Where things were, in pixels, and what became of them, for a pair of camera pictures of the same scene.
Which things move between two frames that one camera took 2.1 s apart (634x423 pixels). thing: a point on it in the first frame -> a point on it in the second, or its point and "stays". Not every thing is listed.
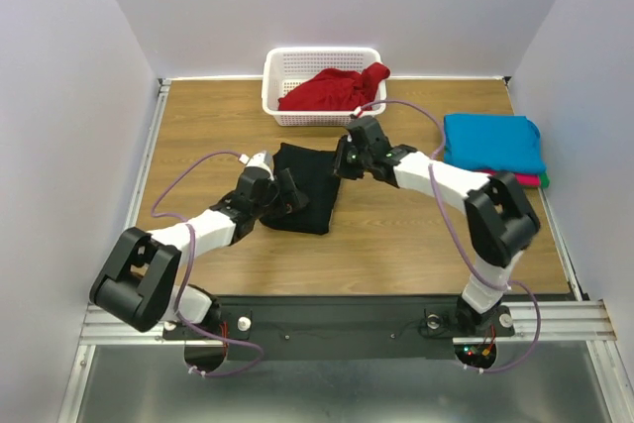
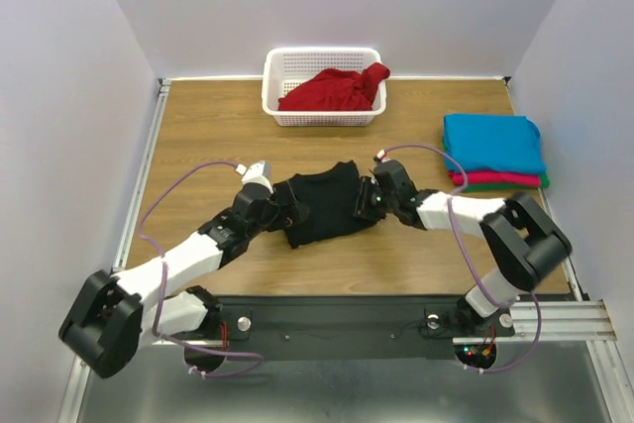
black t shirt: x=313 y=170 -> x=330 y=197
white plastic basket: x=287 y=67 stays
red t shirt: x=334 y=89 stays
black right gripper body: x=344 y=158 -> x=367 y=197
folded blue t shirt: x=488 y=142 stays
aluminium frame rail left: x=134 y=202 stays
